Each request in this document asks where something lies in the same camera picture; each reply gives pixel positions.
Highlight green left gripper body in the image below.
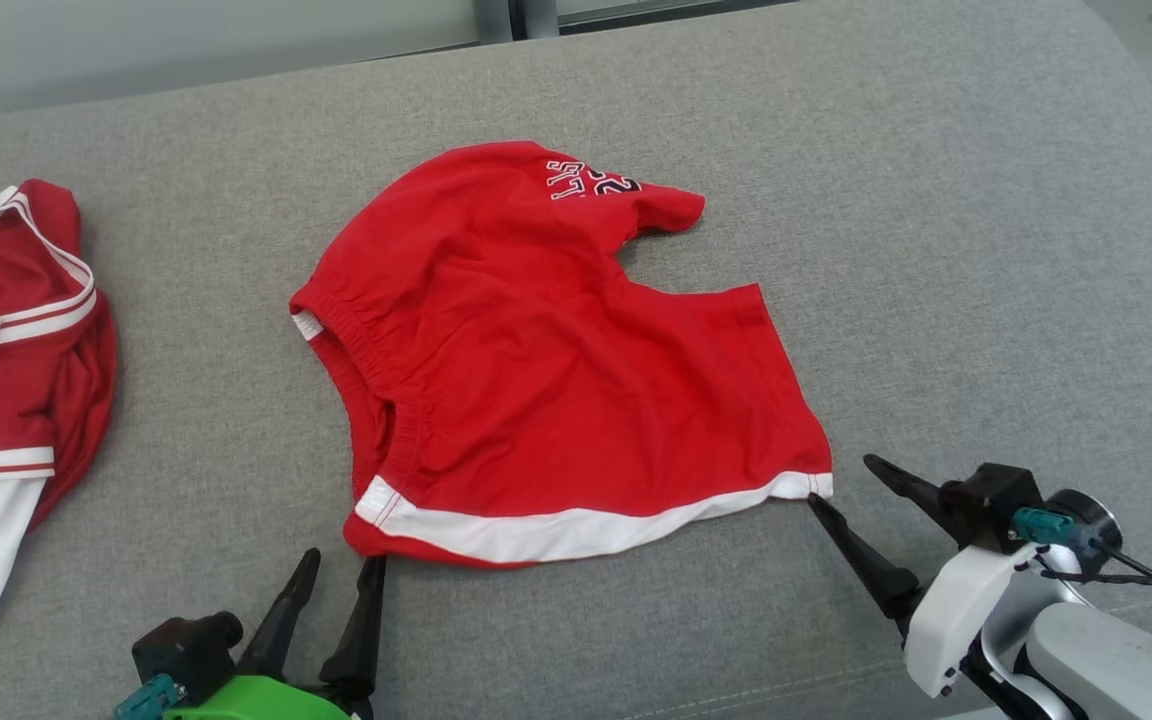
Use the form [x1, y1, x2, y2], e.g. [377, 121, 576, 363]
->
[162, 675, 377, 720]

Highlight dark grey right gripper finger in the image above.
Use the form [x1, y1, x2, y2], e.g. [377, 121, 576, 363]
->
[862, 453, 969, 546]
[806, 492, 925, 623]

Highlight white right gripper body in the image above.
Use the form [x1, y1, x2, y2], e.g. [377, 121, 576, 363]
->
[901, 543, 1049, 701]

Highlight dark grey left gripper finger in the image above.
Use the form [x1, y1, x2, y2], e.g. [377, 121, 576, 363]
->
[234, 547, 323, 683]
[319, 555, 388, 703]

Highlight red shorts with white trim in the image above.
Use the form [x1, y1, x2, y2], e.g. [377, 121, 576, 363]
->
[289, 140, 835, 571]

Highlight red white jersey shirt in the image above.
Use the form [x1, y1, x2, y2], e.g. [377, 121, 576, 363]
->
[0, 178, 119, 653]

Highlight grey fabric sofa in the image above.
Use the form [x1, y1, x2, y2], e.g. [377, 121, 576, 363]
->
[0, 0, 1152, 720]

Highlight left camera cable teal connector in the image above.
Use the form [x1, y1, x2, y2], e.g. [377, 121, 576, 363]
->
[114, 673, 187, 720]

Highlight camera cable teal connector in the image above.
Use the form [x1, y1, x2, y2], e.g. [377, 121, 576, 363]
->
[1011, 505, 1152, 616]
[114, 673, 187, 720]

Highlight right camera cable teal connector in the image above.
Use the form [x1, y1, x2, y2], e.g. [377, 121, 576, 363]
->
[1011, 505, 1152, 616]

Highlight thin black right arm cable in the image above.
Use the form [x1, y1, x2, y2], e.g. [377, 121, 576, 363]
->
[1036, 565, 1152, 593]

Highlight grey upright partition frame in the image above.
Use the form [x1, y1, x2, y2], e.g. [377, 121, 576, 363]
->
[474, 0, 562, 43]

